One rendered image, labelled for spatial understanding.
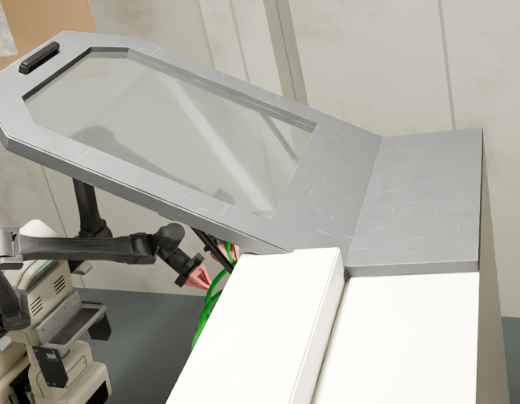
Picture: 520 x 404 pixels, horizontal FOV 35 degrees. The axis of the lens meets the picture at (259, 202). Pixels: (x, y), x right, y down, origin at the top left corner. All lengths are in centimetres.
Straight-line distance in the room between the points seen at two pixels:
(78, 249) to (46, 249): 9
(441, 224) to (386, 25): 186
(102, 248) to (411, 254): 88
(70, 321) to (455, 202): 140
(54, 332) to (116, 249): 58
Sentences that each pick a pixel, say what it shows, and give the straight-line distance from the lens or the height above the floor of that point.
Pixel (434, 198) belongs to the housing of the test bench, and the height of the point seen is 150.
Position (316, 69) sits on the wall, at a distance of 379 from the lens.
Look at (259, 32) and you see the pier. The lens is 355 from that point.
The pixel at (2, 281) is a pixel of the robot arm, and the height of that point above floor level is 141.
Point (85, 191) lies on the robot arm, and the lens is 270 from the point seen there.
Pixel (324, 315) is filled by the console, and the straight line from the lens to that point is 158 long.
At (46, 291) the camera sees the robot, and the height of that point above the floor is 117.
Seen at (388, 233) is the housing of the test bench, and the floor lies 150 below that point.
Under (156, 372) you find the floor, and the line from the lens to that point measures 426.
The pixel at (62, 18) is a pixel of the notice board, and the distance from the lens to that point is 436.
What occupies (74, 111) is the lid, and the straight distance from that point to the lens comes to 206.
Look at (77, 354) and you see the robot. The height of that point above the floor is 89.
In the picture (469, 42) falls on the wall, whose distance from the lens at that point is 356.
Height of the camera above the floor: 240
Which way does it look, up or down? 25 degrees down
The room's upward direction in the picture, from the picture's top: 13 degrees counter-clockwise
